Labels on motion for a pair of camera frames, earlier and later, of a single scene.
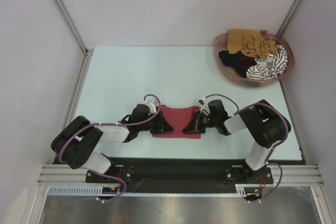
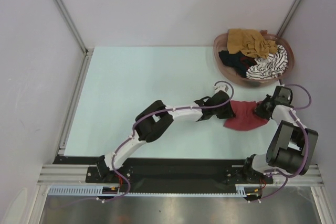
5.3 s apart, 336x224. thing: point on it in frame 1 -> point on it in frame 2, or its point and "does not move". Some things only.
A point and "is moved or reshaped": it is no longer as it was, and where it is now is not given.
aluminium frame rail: x=63 y=174 does not move
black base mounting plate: x=182 y=176 does not move
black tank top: x=240 y=63 does not move
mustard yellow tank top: x=250 y=43 does not move
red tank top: x=178 y=119 is moved or reshaped
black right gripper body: x=207 y=121 -> x=260 y=109
